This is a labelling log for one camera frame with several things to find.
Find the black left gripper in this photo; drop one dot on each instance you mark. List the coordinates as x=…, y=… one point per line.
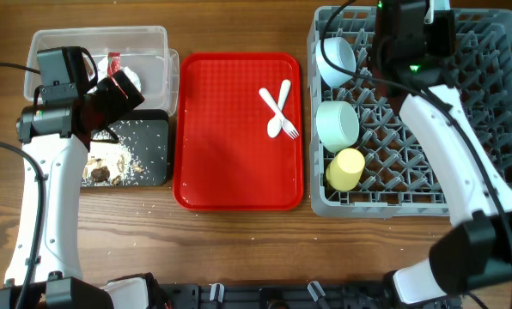
x=121, y=106

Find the white napkin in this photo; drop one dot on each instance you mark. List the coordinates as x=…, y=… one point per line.
x=131, y=77

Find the red strawberry snack wrapper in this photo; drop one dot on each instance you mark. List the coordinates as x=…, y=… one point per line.
x=113, y=63

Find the rice and food scraps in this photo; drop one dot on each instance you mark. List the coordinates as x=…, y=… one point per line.
x=110, y=161

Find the pink plastic fork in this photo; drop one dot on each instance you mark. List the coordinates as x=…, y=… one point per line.
x=279, y=121

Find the mint green bowl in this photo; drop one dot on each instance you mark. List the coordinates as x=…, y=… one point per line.
x=337, y=125

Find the blue bowl with rice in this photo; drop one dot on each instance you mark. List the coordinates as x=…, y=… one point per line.
x=340, y=53

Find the yellow plastic cup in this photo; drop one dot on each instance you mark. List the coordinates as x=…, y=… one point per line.
x=345, y=170

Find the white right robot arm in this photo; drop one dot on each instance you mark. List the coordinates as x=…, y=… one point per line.
x=477, y=252

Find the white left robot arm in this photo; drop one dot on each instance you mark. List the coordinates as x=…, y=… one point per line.
x=45, y=269

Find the clear plastic waste bin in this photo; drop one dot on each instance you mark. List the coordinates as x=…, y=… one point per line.
x=143, y=50

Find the black food waste tray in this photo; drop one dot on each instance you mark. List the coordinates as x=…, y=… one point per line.
x=148, y=146

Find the grey dishwasher rack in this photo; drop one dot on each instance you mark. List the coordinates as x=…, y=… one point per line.
x=397, y=179

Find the red serving tray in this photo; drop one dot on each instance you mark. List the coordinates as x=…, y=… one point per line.
x=224, y=159

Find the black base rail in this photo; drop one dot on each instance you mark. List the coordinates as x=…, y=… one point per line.
x=350, y=295

